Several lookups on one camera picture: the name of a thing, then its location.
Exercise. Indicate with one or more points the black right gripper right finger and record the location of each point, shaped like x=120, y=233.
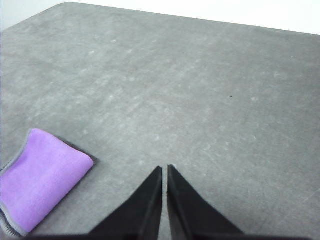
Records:
x=192, y=212

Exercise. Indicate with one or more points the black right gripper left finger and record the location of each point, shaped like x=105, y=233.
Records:
x=140, y=212

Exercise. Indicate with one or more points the purple towel with grey hem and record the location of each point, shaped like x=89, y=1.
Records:
x=42, y=177

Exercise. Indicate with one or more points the grey table cloth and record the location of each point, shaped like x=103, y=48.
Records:
x=175, y=87

